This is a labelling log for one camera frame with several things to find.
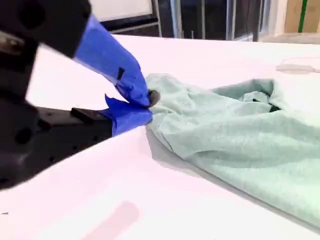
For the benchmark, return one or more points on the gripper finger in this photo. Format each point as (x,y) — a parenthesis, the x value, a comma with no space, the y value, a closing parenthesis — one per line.
(105,55)
(125,120)

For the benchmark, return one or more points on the white framed board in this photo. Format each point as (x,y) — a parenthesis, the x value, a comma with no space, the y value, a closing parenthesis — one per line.
(120,7)

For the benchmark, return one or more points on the pale green T-shirt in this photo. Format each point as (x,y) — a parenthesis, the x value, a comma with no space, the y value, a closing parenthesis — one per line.
(225,140)

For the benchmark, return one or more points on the metal post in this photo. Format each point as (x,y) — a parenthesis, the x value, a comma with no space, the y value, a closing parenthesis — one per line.
(230,17)
(180,17)

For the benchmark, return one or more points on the wooden panel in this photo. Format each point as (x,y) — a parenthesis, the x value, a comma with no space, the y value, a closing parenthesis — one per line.
(312,15)

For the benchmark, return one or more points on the green strip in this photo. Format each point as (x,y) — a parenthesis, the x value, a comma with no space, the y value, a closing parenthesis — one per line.
(302,15)

